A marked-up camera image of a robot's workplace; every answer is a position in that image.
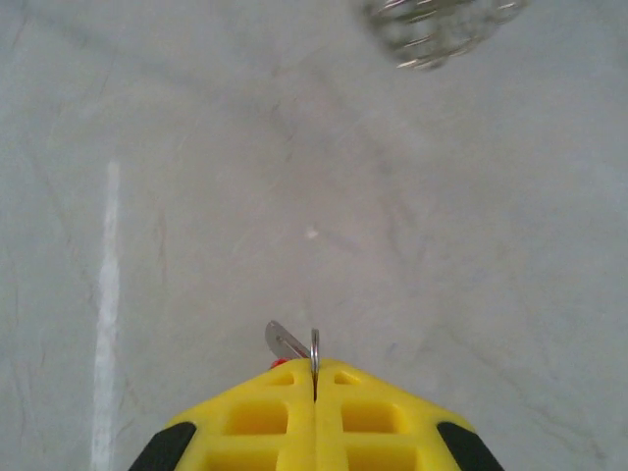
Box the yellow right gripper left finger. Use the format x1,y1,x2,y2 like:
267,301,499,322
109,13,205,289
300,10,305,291
128,357,316,471

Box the small silver key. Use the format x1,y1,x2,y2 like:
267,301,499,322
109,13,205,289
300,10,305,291
264,320,313,362

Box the single silver keyring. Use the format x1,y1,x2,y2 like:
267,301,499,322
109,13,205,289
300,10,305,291
309,327,323,387

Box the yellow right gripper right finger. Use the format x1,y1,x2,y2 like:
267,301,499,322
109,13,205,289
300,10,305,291
313,357,506,471

